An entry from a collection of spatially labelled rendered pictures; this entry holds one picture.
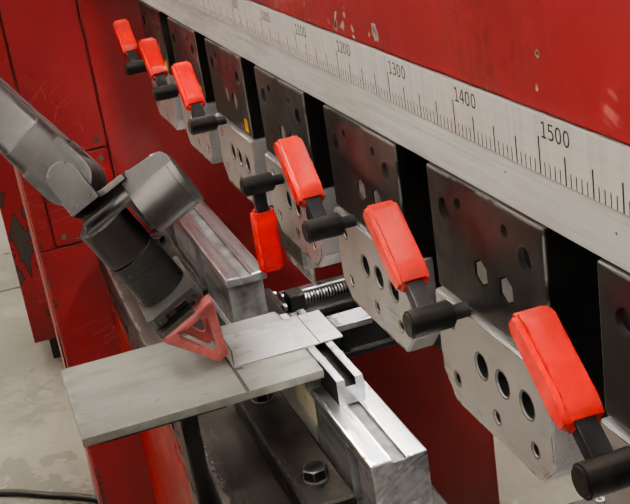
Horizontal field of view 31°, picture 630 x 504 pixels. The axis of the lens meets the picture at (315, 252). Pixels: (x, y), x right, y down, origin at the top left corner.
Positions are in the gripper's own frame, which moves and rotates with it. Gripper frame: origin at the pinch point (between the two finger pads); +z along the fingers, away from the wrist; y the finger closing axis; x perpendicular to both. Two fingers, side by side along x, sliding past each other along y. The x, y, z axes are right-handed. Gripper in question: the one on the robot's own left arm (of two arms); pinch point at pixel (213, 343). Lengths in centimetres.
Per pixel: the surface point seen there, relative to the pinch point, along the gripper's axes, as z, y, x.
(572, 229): -25, -69, -23
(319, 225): -19.3, -36.8, -15.2
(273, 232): -13.2, -17.6, -12.7
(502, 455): 128, 111, -25
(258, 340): 3.8, 0.8, -4.0
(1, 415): 72, 208, 79
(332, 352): 7.3, -6.3, -9.6
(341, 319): 8.2, -0.2, -12.9
